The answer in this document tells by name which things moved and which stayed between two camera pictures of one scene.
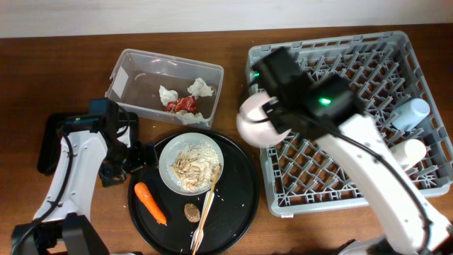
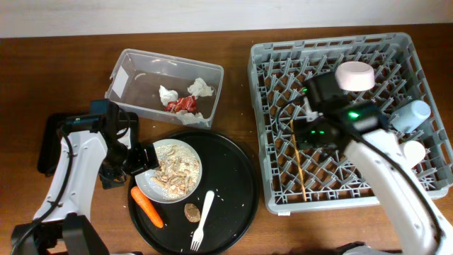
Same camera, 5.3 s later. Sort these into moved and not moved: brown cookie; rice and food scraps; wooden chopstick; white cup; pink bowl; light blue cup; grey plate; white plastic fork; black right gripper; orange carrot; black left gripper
Moved: rice and food scraps; orange carrot; pink bowl; wooden chopstick; grey plate; black right gripper
Not moved: white cup; brown cookie; black left gripper; white plastic fork; light blue cup
